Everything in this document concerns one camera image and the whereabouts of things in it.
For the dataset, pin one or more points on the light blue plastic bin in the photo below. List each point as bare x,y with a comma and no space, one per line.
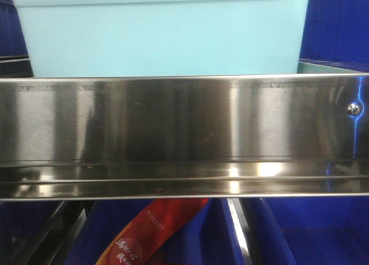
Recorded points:
116,38

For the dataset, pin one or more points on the dark blue bin lower middle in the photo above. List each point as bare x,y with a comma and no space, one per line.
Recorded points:
209,238

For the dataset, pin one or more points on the dark blue bin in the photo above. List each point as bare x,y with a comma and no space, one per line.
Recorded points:
209,238
12,38
311,230
23,219
336,32

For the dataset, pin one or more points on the dark blue bin lower right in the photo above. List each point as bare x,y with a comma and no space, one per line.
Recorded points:
311,230

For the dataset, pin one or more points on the dark blue bin upper right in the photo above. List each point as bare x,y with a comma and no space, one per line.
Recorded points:
336,32

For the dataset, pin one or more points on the dark blue bin lower left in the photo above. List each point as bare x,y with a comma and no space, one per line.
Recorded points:
23,219

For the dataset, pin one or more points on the dark blue bin upper left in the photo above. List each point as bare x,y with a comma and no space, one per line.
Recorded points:
12,38

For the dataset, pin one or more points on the red printed snack bag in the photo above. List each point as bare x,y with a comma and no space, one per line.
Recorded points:
150,229

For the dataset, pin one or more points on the stainless steel shelf front rail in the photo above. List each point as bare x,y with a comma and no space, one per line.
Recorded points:
196,136

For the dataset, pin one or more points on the steel divider rail lower right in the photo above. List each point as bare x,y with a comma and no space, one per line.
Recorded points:
244,236

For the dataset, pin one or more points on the steel divider rail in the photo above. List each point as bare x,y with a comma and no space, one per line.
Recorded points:
244,236
52,242

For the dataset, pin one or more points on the shiny round rail screw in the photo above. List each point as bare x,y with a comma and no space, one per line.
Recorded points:
354,109

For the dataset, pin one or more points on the steel divider rail lower left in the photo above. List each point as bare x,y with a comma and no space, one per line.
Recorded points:
52,242

